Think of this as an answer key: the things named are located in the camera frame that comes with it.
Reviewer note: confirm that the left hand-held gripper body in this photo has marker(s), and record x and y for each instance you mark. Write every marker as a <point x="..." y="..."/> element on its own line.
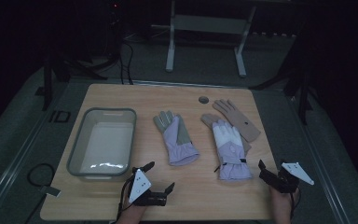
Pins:
<point x="140" y="186"/>

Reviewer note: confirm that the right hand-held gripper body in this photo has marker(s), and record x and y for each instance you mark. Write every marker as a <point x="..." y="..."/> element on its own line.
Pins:
<point x="279" y="182"/>

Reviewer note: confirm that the purple glove with grey palm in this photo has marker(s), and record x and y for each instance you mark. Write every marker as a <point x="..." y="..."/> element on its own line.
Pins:
<point x="177" y="146"/>

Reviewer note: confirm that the purple and white glove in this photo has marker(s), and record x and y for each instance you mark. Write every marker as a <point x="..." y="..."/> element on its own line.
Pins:
<point x="230" y="149"/>

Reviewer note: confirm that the grey plastic bin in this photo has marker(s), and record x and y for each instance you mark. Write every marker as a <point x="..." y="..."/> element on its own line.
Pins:
<point x="105" y="143"/>

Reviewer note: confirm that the beige glove with dark dot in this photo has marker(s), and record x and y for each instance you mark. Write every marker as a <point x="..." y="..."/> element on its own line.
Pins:
<point x="239" y="119"/>

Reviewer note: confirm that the plain beige glove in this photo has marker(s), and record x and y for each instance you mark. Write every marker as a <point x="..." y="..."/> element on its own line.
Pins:
<point x="209" y="119"/>

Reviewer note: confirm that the person's right hand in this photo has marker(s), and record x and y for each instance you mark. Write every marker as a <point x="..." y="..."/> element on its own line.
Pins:
<point x="281" y="200"/>

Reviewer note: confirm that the person's left hand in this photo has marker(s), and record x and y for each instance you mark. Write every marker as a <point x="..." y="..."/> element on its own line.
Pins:
<point x="133" y="210"/>

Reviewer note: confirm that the black stand with angled legs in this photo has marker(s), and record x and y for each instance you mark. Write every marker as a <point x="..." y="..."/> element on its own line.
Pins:
<point x="303" y="90"/>

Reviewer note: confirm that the grey round table grommet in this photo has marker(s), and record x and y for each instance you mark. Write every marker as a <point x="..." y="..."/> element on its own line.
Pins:
<point x="203" y="100"/>

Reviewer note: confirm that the grey flat tag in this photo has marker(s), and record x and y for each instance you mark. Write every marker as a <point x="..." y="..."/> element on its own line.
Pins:
<point x="50" y="191"/>

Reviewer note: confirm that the black tripod stand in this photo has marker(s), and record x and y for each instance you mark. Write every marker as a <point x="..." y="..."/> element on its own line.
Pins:
<point x="62" y="67"/>

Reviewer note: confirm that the white metal stand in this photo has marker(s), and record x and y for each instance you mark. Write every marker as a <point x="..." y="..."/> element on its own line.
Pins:
<point x="208" y="25"/>

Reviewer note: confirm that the dark device with red light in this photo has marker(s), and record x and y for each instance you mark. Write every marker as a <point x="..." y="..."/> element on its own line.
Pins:
<point x="115" y="12"/>

